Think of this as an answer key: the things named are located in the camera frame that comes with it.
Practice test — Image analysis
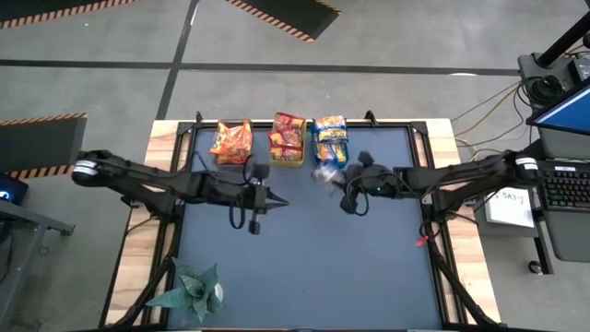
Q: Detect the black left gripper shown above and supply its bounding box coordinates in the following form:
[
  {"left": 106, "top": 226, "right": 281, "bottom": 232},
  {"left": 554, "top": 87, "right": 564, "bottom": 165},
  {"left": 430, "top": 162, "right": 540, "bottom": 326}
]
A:
[{"left": 205, "top": 163, "right": 291, "bottom": 236}]

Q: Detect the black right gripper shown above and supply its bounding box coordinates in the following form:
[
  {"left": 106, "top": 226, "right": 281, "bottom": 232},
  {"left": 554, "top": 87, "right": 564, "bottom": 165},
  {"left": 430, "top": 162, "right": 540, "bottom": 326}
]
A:
[{"left": 331, "top": 150, "right": 405, "bottom": 214}]

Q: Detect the blue plastic bin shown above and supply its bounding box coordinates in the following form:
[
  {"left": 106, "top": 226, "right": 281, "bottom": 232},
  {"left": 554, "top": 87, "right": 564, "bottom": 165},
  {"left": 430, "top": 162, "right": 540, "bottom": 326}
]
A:
[{"left": 311, "top": 118, "right": 350, "bottom": 170}]

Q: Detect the silver blue Maruchan ramen pack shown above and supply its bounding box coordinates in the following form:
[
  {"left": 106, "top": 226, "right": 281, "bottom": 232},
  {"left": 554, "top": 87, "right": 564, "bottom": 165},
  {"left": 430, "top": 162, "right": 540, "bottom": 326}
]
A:
[{"left": 311, "top": 161, "right": 347, "bottom": 197}]

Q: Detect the yellow plastic bin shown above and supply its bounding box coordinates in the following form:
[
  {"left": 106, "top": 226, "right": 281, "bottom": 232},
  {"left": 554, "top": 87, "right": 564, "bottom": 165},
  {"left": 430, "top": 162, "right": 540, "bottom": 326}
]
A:
[{"left": 269, "top": 120, "right": 308, "bottom": 168}]

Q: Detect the blue table mat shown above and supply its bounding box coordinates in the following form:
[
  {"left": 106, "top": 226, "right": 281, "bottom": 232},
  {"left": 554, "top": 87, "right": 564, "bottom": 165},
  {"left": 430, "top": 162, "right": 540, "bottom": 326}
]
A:
[{"left": 168, "top": 126, "right": 443, "bottom": 331}]

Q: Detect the green artificial succulent plant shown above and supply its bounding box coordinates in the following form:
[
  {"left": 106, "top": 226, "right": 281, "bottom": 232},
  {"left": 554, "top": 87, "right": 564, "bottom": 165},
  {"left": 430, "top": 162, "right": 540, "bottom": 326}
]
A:
[{"left": 145, "top": 256, "right": 225, "bottom": 324}]

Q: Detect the white paper label sheet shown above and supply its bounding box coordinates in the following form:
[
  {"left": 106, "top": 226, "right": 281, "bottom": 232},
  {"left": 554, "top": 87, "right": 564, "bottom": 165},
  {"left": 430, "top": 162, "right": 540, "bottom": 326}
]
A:
[{"left": 483, "top": 186, "right": 539, "bottom": 229}]

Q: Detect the black hazard-striped floor mat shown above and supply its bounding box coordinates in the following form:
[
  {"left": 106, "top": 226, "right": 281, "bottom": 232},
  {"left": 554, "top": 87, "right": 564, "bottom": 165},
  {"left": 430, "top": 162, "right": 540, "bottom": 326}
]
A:
[
  {"left": 0, "top": 113, "right": 89, "bottom": 180},
  {"left": 224, "top": 0, "right": 343, "bottom": 44},
  {"left": 0, "top": 0, "right": 139, "bottom": 30}
]

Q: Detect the black diagonal cart strut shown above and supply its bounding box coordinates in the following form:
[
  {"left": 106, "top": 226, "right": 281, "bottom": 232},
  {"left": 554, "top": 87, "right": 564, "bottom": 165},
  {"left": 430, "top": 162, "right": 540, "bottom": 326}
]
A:
[{"left": 520, "top": 137, "right": 548, "bottom": 160}]

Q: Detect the grey stand base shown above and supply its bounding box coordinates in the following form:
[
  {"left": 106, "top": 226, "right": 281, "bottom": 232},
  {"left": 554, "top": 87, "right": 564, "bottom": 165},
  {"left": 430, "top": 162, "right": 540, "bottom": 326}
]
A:
[{"left": 517, "top": 52, "right": 590, "bottom": 93}]

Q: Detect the laptop computer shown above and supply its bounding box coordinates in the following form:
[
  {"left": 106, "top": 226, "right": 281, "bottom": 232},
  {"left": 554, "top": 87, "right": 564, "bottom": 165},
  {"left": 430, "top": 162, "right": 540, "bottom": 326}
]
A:
[{"left": 529, "top": 124, "right": 590, "bottom": 267}]

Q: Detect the black keyboard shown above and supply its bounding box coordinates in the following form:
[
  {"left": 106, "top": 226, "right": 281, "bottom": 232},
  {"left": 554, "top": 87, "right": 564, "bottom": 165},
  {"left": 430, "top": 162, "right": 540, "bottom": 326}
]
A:
[{"left": 537, "top": 160, "right": 590, "bottom": 213}]

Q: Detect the monitor with blue screen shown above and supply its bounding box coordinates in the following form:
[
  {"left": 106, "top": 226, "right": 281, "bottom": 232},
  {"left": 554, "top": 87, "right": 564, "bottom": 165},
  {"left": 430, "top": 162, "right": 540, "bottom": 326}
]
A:
[{"left": 526, "top": 84, "right": 590, "bottom": 137}]

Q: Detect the grey utility cart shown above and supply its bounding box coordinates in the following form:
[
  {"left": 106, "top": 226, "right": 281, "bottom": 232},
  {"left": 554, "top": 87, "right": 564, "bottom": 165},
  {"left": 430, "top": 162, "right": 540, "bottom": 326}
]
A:
[{"left": 0, "top": 197, "right": 76, "bottom": 332}]

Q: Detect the black stand pole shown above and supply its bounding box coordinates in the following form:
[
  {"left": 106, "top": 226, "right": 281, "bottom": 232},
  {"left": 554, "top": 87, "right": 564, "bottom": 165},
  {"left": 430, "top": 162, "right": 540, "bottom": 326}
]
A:
[{"left": 537, "top": 11, "right": 590, "bottom": 69}]

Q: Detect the black device with blue light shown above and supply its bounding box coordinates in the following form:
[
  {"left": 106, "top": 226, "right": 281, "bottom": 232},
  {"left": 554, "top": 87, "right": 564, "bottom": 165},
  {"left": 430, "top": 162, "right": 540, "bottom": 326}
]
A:
[{"left": 0, "top": 173, "right": 30, "bottom": 207}]

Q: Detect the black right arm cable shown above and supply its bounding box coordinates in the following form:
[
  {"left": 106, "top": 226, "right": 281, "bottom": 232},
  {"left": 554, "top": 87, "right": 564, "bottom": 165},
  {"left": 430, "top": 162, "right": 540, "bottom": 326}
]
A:
[{"left": 340, "top": 184, "right": 371, "bottom": 217}]

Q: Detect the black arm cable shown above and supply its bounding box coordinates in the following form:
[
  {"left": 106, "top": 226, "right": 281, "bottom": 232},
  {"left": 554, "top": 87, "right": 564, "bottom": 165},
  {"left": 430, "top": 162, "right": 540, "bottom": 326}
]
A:
[
  {"left": 229, "top": 154, "right": 258, "bottom": 231},
  {"left": 340, "top": 184, "right": 371, "bottom": 217}
]

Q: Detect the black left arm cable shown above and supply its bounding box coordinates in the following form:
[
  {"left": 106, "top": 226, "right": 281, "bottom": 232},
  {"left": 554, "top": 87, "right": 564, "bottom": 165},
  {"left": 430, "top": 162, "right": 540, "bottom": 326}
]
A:
[{"left": 229, "top": 154, "right": 258, "bottom": 231}]

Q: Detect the black aluminium table frame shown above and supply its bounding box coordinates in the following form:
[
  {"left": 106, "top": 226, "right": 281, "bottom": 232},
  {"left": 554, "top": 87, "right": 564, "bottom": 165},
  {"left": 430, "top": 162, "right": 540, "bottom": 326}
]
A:
[{"left": 99, "top": 110, "right": 502, "bottom": 332}]

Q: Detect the yellow floor cable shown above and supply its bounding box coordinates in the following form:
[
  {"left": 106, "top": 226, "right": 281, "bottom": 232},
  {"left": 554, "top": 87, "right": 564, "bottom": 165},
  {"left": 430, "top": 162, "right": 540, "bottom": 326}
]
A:
[{"left": 454, "top": 87, "right": 520, "bottom": 138}]

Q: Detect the black floor cable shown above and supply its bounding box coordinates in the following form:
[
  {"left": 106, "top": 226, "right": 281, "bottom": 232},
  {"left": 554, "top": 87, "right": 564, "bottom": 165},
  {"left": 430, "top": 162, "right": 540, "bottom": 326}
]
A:
[{"left": 450, "top": 80, "right": 531, "bottom": 125}]

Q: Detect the coiled black cable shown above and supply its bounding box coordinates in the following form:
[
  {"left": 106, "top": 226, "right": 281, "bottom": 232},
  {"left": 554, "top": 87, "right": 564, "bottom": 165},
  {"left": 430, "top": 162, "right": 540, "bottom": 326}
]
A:
[{"left": 524, "top": 75, "right": 562, "bottom": 107}]

